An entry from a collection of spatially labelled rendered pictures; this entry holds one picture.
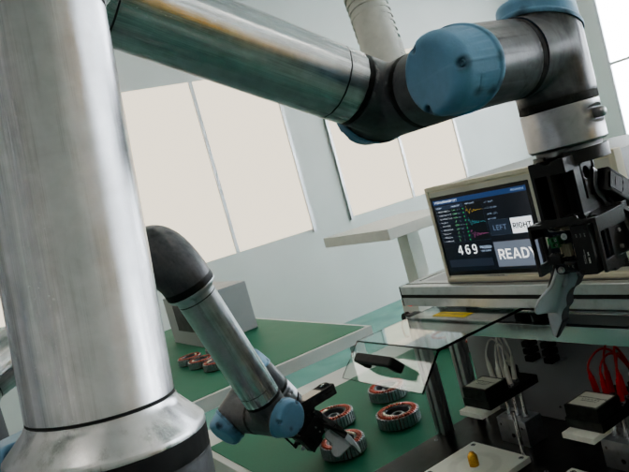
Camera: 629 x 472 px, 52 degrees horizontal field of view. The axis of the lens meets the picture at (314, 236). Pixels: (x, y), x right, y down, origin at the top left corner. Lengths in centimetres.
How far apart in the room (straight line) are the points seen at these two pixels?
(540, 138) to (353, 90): 18
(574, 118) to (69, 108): 45
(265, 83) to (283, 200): 562
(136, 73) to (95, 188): 557
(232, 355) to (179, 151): 473
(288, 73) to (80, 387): 35
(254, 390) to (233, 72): 77
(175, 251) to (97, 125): 79
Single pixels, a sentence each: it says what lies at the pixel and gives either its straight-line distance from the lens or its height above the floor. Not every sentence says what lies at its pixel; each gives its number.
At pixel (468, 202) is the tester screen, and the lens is 129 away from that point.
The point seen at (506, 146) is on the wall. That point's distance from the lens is 830.
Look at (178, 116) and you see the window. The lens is 594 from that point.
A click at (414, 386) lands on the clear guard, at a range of 113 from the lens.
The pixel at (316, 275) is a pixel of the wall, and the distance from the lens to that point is 635.
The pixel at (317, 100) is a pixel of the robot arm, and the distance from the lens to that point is 63.
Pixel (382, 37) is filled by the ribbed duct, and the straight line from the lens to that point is 251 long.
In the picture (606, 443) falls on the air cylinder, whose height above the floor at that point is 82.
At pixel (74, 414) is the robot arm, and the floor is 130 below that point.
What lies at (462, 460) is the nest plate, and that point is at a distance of 139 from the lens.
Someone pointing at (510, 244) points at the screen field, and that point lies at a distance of 125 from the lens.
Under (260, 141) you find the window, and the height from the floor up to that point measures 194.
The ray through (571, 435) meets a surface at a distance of 119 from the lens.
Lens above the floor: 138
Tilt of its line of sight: 4 degrees down
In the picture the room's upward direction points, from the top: 15 degrees counter-clockwise
